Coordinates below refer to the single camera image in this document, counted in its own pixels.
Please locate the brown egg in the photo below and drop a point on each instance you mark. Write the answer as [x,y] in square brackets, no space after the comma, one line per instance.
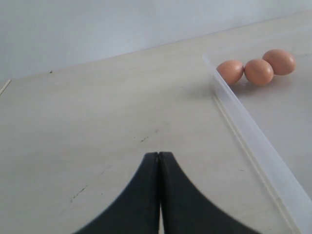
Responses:
[231,71]
[282,62]
[258,72]

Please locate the clear plastic bin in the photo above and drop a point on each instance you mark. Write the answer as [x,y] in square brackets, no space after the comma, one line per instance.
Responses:
[274,121]

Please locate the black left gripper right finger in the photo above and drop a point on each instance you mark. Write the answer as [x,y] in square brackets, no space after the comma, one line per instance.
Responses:
[185,210]

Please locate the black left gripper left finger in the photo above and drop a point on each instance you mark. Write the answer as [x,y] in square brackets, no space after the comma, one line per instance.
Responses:
[136,210]

